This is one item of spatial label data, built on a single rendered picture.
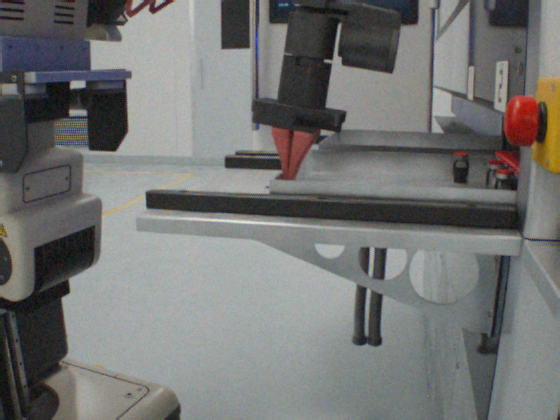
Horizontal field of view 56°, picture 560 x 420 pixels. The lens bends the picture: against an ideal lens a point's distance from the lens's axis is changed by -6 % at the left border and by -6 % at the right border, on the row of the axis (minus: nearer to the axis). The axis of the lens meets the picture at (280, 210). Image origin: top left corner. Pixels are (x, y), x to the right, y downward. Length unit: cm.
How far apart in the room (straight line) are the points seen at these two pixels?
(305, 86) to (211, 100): 584
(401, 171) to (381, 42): 29
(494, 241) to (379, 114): 102
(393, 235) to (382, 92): 102
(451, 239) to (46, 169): 75
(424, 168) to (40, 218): 64
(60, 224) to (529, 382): 80
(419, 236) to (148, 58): 632
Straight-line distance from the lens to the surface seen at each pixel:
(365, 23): 62
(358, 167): 85
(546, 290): 46
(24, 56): 100
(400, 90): 154
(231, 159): 90
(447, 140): 119
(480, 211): 58
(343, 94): 154
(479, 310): 69
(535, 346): 59
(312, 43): 62
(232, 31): 638
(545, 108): 46
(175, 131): 666
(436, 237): 55
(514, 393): 61
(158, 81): 672
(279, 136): 63
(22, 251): 100
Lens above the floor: 103
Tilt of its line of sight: 14 degrees down
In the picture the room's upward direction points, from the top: straight up
